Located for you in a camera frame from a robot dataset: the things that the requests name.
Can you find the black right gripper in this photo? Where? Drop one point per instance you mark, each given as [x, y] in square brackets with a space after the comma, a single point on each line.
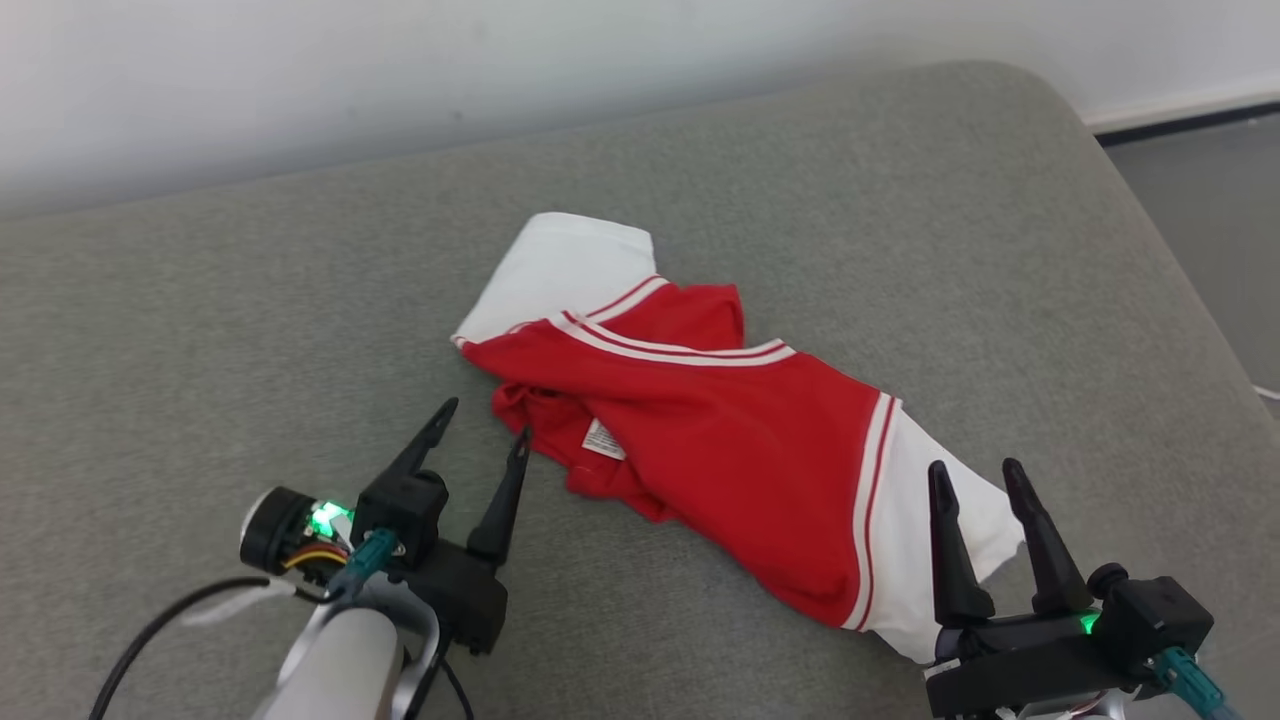
[1020, 665]

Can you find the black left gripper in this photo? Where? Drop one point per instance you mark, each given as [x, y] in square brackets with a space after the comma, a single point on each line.
[465, 600]

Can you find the red white basketball jersey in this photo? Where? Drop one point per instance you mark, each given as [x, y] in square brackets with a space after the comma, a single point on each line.
[740, 450]

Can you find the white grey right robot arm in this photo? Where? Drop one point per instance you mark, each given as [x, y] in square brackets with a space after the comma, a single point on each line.
[1060, 712]

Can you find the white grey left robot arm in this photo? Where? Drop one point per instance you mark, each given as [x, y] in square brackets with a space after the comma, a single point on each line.
[340, 660]

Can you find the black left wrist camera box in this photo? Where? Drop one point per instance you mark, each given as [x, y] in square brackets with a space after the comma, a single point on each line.
[400, 515]

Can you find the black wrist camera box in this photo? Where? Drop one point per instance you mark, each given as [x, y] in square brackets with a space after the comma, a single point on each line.
[400, 515]
[1155, 615]

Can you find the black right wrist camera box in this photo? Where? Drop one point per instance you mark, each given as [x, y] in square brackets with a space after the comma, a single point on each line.
[1155, 615]

